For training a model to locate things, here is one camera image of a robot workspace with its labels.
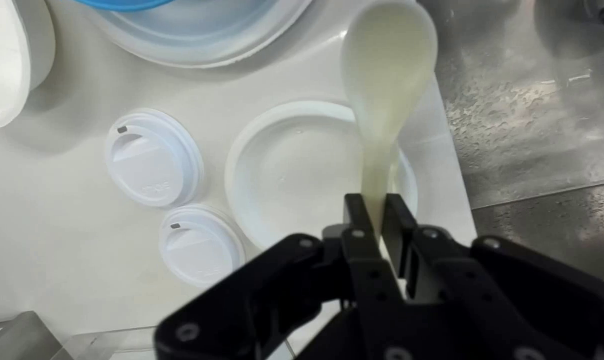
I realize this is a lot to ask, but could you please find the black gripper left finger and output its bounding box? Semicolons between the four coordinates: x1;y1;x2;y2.
153;193;419;360

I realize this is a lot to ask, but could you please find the white tub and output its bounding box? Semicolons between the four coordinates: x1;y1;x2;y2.
0;0;59;132

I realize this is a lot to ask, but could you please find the stainless steel sink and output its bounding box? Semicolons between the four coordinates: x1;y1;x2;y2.
419;0;604;282

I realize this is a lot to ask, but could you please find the white plate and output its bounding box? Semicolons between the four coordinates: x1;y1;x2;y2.
222;98;420;252

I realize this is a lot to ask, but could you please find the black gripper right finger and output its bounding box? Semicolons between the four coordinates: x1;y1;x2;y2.
380;193;604;360

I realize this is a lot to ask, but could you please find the blue bowl with colourful beads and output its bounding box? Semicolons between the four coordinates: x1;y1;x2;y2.
74;0;317;70

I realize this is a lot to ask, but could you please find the white plastic spoon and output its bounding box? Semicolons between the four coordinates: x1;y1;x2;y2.
341;0;441;262

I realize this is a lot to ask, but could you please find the small white cup lid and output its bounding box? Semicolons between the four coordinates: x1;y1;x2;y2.
157;203;249;289

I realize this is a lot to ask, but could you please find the large white cup lid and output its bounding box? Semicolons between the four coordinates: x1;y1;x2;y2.
104;108;207;209

